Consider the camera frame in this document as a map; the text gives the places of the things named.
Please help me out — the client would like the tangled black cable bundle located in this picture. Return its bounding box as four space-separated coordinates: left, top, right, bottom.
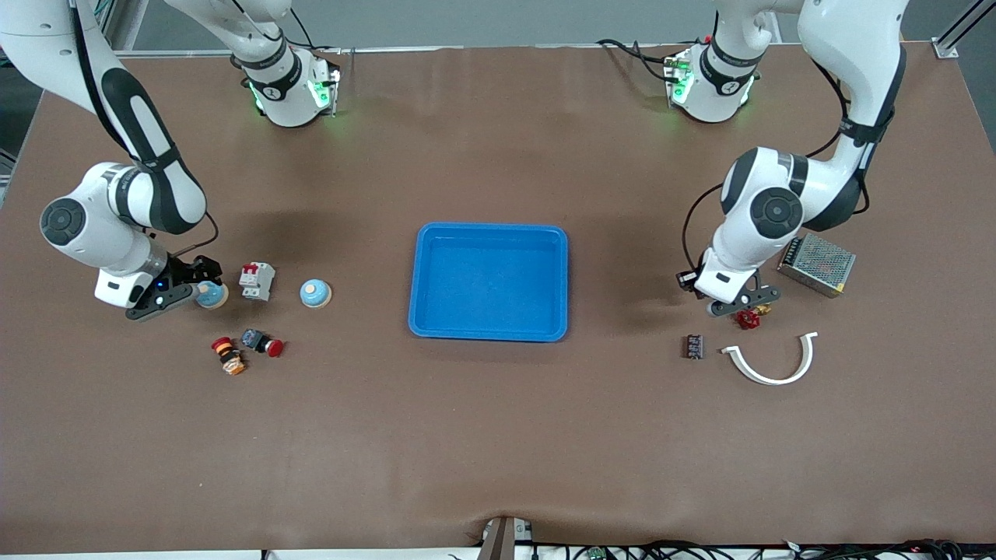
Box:
537 539 996 560

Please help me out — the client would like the black right base cable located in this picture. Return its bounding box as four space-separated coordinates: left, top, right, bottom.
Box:
284 6 343 55

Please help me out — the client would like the black base cable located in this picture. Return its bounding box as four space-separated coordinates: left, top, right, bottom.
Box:
596 37 678 82
284 6 343 55

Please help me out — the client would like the blue plastic tray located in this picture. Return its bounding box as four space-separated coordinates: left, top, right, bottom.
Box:
408 222 570 343

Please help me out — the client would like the black left base cable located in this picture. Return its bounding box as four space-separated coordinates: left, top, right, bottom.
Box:
596 37 678 82

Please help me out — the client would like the white red circuit breaker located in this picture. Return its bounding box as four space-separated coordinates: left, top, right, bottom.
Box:
238 261 276 302

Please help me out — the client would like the red black emergency stop button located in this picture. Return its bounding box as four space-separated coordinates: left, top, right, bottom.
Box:
240 328 286 359

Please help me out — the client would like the white curved plastic clamp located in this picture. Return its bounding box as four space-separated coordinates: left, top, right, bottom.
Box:
721 331 819 387

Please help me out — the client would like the aluminium frame post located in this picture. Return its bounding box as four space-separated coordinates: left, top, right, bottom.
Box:
932 0 983 60

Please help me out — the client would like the metal table edge bracket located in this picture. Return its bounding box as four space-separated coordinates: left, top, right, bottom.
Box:
476 515 535 560

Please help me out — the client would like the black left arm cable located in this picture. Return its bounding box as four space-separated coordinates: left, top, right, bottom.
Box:
680 58 872 271

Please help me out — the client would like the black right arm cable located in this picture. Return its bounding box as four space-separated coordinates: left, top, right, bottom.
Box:
70 0 220 261

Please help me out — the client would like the orange red push button switch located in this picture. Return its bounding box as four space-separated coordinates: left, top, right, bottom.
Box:
211 336 248 376

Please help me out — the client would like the brown table mat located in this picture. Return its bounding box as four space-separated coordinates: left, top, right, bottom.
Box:
0 43 996 555

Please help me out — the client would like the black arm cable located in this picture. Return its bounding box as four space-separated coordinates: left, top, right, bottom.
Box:
70 0 220 261
680 58 872 271

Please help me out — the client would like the metal mesh power supply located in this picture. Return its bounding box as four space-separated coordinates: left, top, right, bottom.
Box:
777 233 857 299

